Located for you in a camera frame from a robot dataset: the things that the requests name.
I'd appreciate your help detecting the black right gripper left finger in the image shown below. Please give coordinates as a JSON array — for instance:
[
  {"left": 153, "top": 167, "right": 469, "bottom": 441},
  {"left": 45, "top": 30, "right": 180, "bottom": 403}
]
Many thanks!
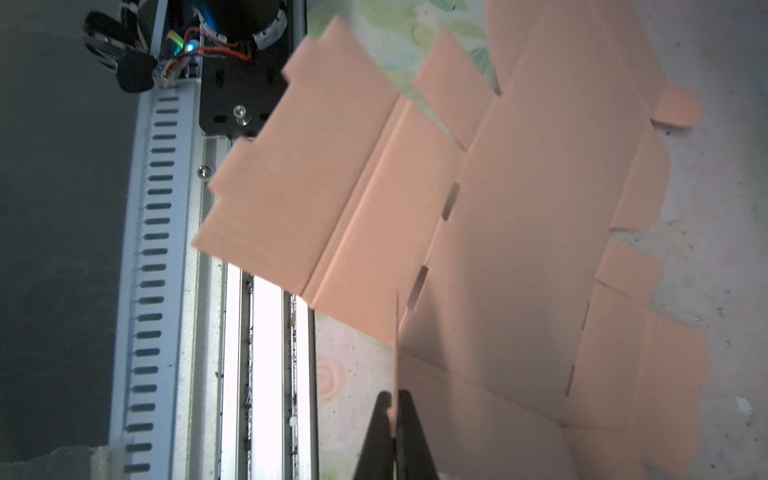
[{"left": 353, "top": 391, "right": 395, "bottom": 480}]

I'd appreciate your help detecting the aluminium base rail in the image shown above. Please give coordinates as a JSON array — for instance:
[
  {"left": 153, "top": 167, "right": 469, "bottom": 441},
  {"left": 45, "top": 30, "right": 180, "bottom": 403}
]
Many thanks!
[{"left": 92, "top": 78, "right": 319, "bottom": 479}]

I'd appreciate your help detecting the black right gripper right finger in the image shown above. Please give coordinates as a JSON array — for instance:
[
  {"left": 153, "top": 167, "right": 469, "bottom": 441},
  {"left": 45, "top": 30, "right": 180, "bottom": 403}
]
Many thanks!
[{"left": 394, "top": 390, "right": 439, "bottom": 480}]

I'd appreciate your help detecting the pink cardboard box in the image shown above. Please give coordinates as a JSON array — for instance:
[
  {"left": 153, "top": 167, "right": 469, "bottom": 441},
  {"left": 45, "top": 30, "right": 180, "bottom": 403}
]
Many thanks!
[{"left": 194, "top": 1, "right": 708, "bottom": 479}]

